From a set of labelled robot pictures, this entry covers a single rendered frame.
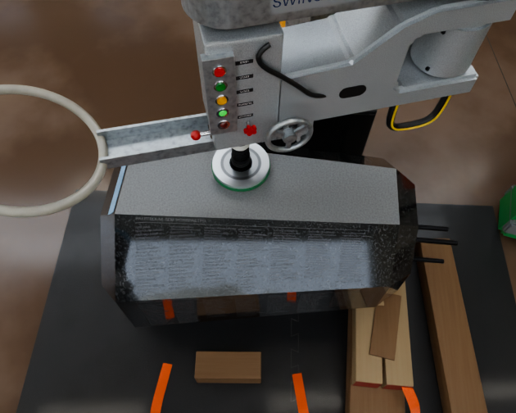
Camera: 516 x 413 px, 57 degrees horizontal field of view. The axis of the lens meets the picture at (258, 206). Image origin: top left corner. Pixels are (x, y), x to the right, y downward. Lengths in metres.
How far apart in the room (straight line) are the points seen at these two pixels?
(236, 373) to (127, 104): 1.86
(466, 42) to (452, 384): 1.52
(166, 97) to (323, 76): 2.00
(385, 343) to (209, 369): 0.79
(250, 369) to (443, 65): 1.49
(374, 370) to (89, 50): 2.78
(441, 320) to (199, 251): 1.28
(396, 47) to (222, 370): 1.54
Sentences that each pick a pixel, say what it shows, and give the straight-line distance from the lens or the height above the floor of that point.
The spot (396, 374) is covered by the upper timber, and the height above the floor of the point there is 0.24.
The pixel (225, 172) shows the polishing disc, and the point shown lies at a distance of 1.74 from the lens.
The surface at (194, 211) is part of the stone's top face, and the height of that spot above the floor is 0.86.
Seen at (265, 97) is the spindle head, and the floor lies 1.37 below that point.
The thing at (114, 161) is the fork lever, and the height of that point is 1.15.
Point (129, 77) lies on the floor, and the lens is 3.44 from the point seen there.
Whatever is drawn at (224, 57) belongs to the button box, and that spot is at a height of 1.55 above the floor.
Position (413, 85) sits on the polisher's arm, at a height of 1.28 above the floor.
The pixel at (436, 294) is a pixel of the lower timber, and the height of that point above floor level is 0.12.
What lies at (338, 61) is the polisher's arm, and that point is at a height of 1.43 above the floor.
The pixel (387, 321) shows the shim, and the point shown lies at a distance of 2.28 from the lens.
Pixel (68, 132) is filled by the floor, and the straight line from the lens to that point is 3.24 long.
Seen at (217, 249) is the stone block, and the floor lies 0.77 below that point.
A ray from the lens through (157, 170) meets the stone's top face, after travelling 1.85.
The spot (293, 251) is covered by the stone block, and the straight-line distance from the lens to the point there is 1.75.
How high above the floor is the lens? 2.36
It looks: 60 degrees down
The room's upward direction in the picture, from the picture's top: 1 degrees clockwise
